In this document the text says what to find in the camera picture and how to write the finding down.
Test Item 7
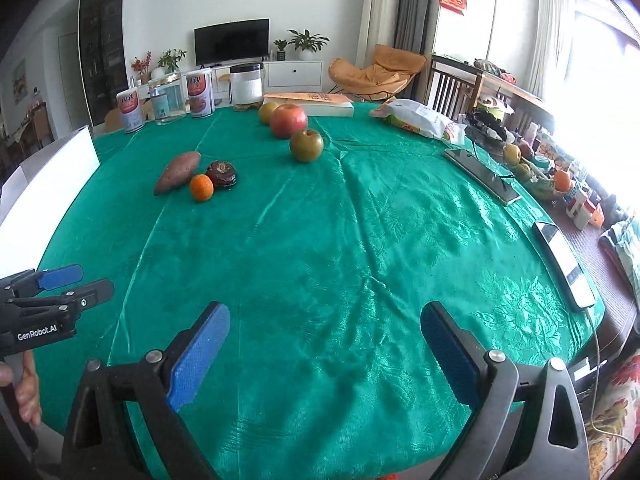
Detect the purple sweet potato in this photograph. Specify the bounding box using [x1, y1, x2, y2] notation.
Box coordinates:
[153, 151, 201, 196]

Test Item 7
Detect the orange tangerine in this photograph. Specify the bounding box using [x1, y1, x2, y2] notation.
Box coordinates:
[189, 174, 215, 203]

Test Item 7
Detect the dark brown mushroom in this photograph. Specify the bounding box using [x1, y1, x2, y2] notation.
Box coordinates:
[205, 160, 238, 188]

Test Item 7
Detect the yellow green pear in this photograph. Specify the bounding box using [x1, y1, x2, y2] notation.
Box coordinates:
[258, 102, 279, 125]

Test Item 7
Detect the green brown apple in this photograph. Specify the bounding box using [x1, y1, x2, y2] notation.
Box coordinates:
[290, 129, 324, 162]

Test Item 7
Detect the large red apple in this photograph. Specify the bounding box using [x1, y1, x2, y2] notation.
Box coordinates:
[269, 103, 308, 139]

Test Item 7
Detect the left hand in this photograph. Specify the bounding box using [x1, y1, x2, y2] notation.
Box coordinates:
[14, 350, 42, 426]

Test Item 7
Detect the white cardboard box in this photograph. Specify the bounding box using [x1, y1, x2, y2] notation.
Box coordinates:
[0, 127, 100, 276]

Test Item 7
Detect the left red label can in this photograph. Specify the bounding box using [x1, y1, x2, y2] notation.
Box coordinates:
[116, 88, 145, 133]

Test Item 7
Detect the red label can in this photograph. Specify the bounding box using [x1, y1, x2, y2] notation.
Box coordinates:
[116, 88, 145, 133]
[186, 68, 215, 118]

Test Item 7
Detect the far black remote tray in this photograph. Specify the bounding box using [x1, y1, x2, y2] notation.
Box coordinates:
[444, 148, 521, 206]

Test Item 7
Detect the clear glass jar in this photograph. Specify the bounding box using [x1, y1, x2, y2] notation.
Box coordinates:
[149, 73, 186, 125]

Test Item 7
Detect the fruit bowl on side table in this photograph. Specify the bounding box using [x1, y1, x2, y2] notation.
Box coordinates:
[502, 144, 574, 202]

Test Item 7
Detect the green satin tablecloth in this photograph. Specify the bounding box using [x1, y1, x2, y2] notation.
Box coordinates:
[36, 106, 593, 479]

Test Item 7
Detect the red flower vase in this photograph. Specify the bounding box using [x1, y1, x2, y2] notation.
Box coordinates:
[130, 51, 152, 84]

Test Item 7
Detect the right red label can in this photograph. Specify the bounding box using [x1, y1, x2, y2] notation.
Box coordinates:
[186, 68, 215, 118]

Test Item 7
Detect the white jar black lid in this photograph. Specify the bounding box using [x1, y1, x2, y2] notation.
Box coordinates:
[230, 63, 262, 110]

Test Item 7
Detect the dark display cabinet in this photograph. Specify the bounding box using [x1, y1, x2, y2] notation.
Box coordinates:
[77, 0, 129, 126]

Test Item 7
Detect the white plastic snack bag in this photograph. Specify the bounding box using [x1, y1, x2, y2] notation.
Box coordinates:
[369, 99, 464, 145]

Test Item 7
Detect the black flat television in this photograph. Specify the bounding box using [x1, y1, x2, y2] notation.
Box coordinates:
[193, 18, 270, 65]

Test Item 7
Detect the white tv cabinet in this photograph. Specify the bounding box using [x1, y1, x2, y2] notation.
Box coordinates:
[131, 58, 326, 111]

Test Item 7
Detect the wooden chair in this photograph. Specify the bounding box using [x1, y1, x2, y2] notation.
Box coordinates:
[425, 54, 484, 120]

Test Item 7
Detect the orange white flat box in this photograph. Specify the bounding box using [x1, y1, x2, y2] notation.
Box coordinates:
[264, 92, 354, 117]

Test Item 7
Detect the orange lounge chair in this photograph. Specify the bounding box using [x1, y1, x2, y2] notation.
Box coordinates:
[328, 44, 427, 101]

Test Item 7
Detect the large green potted plant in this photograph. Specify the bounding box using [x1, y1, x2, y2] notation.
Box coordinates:
[288, 28, 330, 61]

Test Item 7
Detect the white standing air conditioner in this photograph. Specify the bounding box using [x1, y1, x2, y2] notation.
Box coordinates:
[355, 0, 399, 67]

